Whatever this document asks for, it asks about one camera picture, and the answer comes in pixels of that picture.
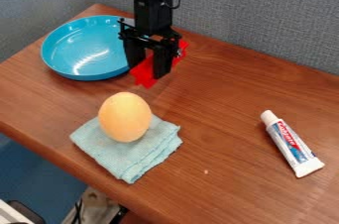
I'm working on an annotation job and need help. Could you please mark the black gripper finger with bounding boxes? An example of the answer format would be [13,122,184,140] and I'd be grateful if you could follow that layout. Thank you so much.
[152,46,172,79]
[123,40,145,68]

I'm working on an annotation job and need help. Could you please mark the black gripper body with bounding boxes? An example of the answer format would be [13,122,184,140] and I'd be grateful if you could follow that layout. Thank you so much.
[119,0,181,56]

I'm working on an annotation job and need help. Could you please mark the red rectangular block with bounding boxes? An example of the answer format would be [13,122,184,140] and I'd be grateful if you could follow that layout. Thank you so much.
[129,41,188,88]

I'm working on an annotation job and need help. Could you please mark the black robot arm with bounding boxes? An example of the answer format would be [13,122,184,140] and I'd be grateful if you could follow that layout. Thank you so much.
[117,0,181,79]

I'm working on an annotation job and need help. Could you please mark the blue plate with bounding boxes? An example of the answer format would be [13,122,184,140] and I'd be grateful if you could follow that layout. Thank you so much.
[40,15,129,81]

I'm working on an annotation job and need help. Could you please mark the orange egg-shaped object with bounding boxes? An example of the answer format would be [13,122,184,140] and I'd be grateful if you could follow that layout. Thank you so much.
[97,92,152,143]

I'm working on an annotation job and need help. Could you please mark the grey object under table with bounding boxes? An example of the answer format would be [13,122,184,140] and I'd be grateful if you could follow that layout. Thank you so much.
[81,187,119,224]

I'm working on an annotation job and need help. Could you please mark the light blue folded cloth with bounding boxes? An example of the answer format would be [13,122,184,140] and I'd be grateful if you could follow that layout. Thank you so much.
[71,116,183,184]

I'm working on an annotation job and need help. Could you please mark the white toothpaste tube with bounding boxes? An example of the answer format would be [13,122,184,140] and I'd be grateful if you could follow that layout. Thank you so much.
[260,110,324,178]

